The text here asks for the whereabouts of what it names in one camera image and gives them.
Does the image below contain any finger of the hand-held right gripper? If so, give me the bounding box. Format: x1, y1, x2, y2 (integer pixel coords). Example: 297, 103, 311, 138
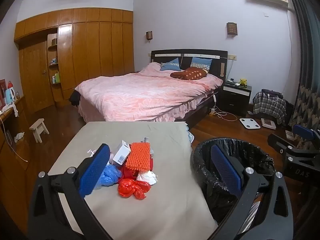
292, 124, 320, 144
267, 134, 300, 155

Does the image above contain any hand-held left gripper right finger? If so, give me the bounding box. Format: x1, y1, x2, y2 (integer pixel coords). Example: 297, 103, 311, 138
206, 145, 294, 240

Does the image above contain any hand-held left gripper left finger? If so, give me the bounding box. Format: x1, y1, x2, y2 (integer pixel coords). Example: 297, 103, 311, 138
27, 144, 115, 240

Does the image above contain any blue plastic bag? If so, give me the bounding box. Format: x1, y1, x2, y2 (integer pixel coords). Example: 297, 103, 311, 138
96, 165, 123, 190

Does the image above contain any black-bagged woven bin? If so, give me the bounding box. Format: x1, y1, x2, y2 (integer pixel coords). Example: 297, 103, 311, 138
190, 137, 277, 227

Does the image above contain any red cloth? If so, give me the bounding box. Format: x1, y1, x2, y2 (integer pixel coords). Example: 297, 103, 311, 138
120, 157, 153, 180

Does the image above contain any small white cardboard box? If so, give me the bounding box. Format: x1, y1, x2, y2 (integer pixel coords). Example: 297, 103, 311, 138
112, 140, 132, 165

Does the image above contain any red plastic bag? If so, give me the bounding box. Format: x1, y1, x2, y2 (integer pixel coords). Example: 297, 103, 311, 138
118, 179, 151, 200

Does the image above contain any orange foam fruit net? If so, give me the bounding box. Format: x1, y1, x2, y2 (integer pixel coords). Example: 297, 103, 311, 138
124, 142, 153, 172

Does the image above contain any white tissue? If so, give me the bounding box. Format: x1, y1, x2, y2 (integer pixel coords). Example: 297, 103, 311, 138
137, 170, 158, 186

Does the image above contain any white bathroom scale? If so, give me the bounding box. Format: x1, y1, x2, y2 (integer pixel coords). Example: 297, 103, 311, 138
239, 118, 261, 130

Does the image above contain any plaid bag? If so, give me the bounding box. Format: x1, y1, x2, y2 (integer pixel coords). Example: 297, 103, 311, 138
252, 89, 287, 125

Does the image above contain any dark patterned curtain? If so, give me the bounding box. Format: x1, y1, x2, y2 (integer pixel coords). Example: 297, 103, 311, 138
282, 0, 320, 150

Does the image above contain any black and white nightstand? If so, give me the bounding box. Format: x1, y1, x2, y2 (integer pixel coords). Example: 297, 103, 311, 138
221, 80, 252, 111

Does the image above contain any small wooden stool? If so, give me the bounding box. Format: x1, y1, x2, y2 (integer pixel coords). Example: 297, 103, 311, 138
29, 119, 50, 143

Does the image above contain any black cloth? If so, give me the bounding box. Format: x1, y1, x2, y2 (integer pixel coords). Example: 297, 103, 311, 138
69, 89, 81, 106

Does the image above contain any wooden side cabinet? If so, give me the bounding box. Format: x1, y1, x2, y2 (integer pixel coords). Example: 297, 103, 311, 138
0, 96, 33, 233

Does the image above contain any pink blanket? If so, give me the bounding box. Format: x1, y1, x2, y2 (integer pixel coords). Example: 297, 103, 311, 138
74, 62, 224, 123

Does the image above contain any brown dotted pillow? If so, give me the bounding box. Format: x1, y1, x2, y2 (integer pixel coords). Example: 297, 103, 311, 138
170, 67, 209, 81

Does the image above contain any blue pillow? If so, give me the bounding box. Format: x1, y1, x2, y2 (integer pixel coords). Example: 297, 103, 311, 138
190, 57, 213, 70
159, 58, 182, 72

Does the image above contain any light blue kettle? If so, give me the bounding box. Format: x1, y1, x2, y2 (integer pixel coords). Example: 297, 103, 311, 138
5, 87, 16, 105

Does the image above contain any wooden wardrobe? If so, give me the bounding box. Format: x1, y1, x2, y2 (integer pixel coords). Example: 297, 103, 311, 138
14, 7, 135, 113

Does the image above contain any dark wooden bed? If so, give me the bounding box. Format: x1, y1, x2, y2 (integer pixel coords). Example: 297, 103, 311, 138
75, 49, 228, 132

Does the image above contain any white floor cable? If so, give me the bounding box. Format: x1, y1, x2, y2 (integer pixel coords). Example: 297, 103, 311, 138
212, 92, 238, 121

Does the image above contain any thin white cable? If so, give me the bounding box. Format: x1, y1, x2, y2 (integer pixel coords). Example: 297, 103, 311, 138
0, 116, 28, 162

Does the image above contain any red picture frame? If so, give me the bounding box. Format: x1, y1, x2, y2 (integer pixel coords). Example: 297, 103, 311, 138
0, 79, 7, 110

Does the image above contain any large wall lamp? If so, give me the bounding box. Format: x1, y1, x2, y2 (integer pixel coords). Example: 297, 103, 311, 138
226, 22, 238, 37

